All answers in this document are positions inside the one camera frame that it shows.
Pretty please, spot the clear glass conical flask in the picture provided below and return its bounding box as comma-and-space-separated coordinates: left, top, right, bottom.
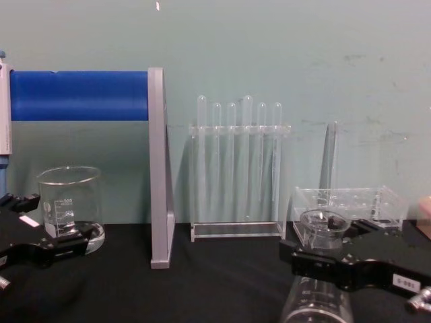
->
281, 208, 354, 323

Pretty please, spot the white and blue pipette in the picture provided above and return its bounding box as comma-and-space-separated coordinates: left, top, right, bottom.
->
0, 49, 14, 198

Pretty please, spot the clear acrylic pipette rack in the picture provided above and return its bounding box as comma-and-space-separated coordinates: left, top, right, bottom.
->
189, 123, 292, 244

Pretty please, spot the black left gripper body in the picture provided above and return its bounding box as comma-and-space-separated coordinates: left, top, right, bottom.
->
0, 208, 52, 270

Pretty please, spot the black table cloth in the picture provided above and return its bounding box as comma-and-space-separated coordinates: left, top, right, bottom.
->
0, 220, 431, 323

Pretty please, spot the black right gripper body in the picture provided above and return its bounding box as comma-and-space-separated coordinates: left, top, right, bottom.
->
337, 227, 431, 291

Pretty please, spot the silver cable plug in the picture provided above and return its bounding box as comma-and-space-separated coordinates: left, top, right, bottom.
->
405, 285, 431, 313

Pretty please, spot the blue roll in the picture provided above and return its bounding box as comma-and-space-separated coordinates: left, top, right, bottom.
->
9, 69, 150, 122

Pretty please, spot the clear glass tube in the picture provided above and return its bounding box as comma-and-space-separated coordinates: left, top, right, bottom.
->
319, 120, 338, 205

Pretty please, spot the clear glass beaker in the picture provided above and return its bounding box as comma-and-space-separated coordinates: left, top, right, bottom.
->
36, 166, 106, 255

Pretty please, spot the pale brown box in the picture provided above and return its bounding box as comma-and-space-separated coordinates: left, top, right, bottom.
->
416, 194, 431, 242

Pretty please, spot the clear acrylic tube rack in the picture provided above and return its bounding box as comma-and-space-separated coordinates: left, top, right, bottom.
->
292, 184, 410, 242

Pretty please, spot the grey metal stand upright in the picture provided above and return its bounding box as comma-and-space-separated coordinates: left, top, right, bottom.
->
147, 67, 176, 271

